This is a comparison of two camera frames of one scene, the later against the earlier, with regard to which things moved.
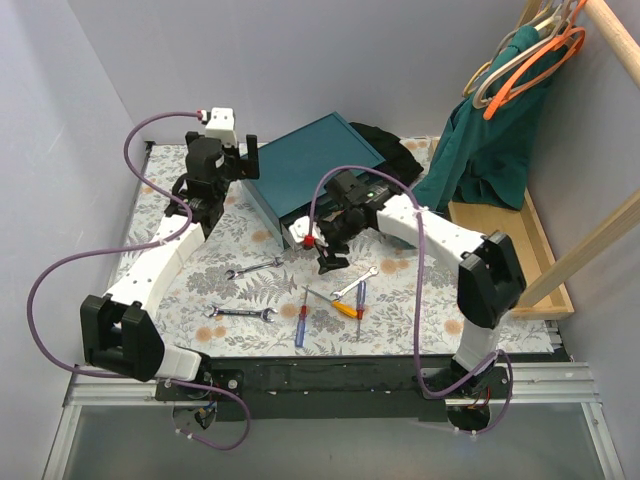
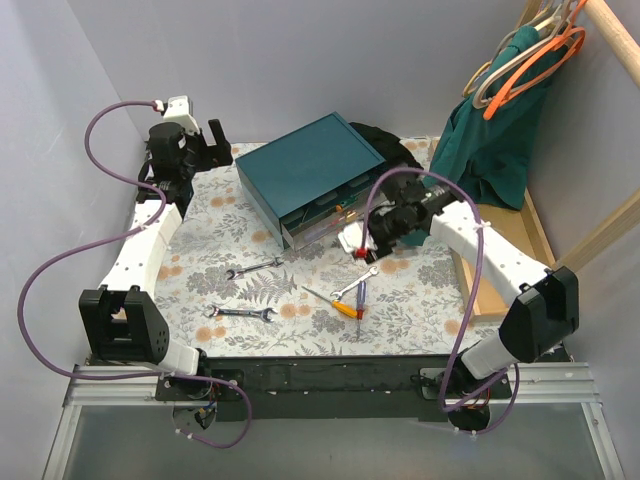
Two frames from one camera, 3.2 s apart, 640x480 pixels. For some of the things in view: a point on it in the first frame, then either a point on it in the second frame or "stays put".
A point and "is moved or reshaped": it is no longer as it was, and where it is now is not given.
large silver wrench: x=265 y=313 stays put
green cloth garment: x=484 y=150 stays put
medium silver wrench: x=277 y=262 stays put
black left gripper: x=238 y=160 to x=209 y=151
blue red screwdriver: x=303 y=312 is moved or reshaped
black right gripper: x=329 y=238 to x=379 y=237
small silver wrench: x=372 y=272 stays put
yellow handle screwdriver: x=340 y=307 stays put
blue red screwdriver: x=361 y=296 stays put
